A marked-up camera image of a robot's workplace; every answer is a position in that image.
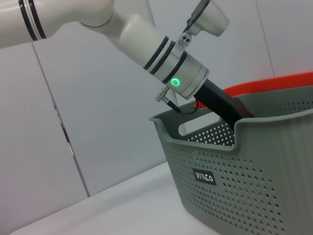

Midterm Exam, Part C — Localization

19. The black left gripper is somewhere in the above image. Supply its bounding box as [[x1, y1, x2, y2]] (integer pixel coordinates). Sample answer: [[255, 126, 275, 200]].
[[195, 79, 256, 128]]

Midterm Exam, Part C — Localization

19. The grey-green perforated storage bin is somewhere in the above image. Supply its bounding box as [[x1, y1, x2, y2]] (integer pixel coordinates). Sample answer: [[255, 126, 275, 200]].
[[149, 91, 313, 235]]

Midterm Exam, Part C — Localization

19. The left arm cable connector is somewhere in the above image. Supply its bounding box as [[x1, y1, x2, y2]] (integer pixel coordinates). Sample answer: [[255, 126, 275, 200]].
[[154, 87, 197, 115]]

